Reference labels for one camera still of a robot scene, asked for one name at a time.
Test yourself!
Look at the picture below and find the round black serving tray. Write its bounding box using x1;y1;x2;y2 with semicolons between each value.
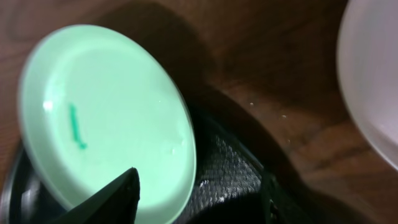
0;86;312;224

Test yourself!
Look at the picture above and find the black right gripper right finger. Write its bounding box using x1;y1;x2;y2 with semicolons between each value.
261;172;313;224

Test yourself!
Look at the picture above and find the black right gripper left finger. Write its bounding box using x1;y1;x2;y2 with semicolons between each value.
52;167;140;224

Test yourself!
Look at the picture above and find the mint green plate top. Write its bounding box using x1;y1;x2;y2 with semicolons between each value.
18;24;197;223

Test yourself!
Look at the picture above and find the white plate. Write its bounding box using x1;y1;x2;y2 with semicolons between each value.
336;0;397;168

